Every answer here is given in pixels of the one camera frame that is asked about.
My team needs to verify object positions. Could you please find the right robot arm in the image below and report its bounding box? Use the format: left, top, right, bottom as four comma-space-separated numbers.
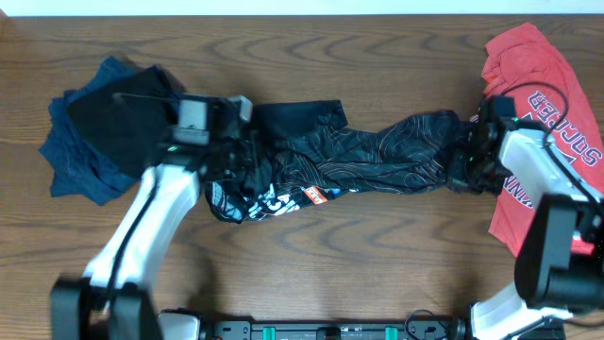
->
447, 96, 603, 339

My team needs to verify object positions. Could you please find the folded navy blue garment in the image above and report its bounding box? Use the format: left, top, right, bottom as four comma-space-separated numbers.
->
38, 56, 190, 207

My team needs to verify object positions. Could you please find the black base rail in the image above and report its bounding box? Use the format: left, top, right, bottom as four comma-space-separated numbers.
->
159, 309, 565, 340

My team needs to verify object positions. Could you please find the red soccer t-shirt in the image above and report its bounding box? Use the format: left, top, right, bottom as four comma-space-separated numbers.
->
468, 22, 604, 259

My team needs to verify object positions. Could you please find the folded black garment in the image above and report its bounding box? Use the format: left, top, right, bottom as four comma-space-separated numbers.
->
67, 67, 177, 178

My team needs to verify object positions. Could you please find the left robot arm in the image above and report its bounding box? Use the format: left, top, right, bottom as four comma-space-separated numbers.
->
50, 94, 255, 339

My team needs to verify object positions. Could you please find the black orange-patterned jersey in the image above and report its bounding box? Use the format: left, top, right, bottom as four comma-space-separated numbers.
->
204, 100, 471, 223

